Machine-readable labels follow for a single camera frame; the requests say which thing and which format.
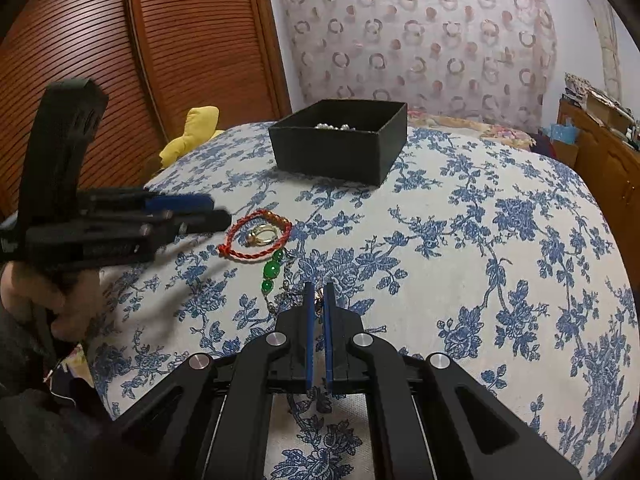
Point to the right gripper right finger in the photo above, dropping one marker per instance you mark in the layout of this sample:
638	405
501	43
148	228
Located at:
428	418

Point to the circle patterned lace curtain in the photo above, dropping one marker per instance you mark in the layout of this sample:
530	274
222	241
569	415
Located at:
485	60

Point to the black jewelry box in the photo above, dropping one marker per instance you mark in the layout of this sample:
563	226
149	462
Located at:
351	140

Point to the cardboard box on sideboard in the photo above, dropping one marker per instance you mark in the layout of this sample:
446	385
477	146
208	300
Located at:
608	112

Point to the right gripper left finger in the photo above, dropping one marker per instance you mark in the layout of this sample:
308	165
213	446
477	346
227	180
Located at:
209	418

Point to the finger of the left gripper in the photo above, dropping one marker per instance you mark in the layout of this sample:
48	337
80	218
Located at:
202	222
179	203

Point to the person's left hand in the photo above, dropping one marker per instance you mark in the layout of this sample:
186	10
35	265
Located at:
22	288

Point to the cream tied window curtain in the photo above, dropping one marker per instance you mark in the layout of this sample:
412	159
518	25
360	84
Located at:
604	20

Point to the floral bed quilt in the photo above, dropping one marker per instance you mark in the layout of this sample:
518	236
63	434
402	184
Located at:
478	130

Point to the yellow Pikachu plush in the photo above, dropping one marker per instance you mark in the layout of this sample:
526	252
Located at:
201	125

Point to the wooden sideboard cabinet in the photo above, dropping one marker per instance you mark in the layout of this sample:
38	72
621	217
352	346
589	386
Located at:
610	169

